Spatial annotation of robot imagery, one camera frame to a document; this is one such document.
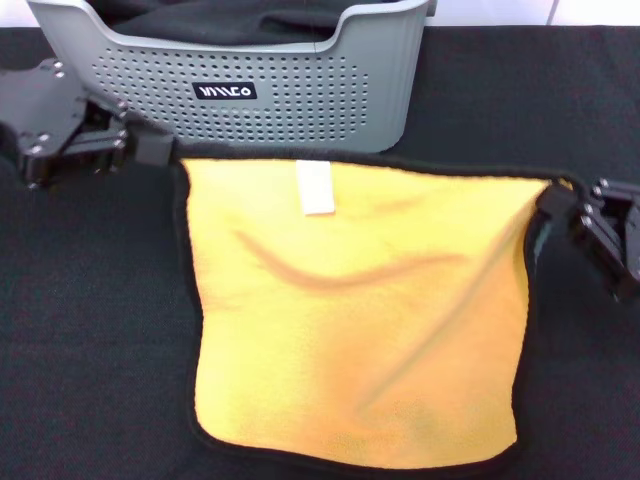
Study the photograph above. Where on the yellow towel with black edge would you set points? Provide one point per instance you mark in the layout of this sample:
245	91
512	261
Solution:
350	325

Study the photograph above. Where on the white towel care label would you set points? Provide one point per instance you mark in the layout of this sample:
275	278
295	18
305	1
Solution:
316	187

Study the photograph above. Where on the black tablecloth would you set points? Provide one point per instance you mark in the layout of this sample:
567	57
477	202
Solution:
100	350

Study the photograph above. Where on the grey perforated plastic storage box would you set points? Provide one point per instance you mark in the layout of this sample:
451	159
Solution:
310	100

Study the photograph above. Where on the black cloth inside box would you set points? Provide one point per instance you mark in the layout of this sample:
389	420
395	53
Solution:
210	25

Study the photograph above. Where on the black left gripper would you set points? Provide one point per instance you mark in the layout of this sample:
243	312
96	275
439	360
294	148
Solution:
40	110

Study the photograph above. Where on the black logo label on box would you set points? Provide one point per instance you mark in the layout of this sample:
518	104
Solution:
225	90

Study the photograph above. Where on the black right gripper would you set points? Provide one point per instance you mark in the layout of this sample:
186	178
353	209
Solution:
625	235

